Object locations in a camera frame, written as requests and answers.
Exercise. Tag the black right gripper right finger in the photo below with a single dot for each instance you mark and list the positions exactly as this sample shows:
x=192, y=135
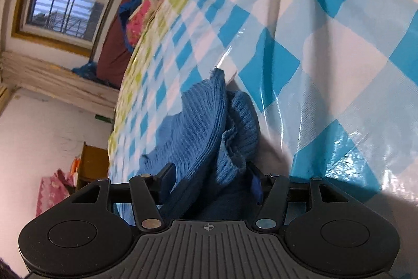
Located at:
x=322, y=228

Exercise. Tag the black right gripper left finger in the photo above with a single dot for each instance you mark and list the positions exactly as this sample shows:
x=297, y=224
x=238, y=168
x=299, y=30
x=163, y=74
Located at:
x=95, y=228

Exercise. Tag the blue knit sweater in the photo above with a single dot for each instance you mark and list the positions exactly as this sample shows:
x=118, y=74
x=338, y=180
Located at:
x=209, y=142

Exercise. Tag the pink floral cloth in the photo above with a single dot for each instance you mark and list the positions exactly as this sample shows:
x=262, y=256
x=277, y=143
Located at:
x=53, y=190

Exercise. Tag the orange object on cabinet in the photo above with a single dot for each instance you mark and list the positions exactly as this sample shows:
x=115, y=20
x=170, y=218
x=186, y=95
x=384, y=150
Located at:
x=75, y=166

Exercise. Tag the wooden cabinet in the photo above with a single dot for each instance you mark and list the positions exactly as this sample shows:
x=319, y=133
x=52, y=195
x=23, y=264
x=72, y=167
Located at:
x=94, y=165

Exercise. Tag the checkered plastic bed sheet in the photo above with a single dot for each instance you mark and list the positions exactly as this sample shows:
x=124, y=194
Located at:
x=333, y=82

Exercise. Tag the left beige curtain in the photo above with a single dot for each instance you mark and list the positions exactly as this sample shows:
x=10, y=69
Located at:
x=57, y=82

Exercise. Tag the maroon headboard cover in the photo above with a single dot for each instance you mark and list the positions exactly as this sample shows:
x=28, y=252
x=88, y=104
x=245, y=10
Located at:
x=114, y=55

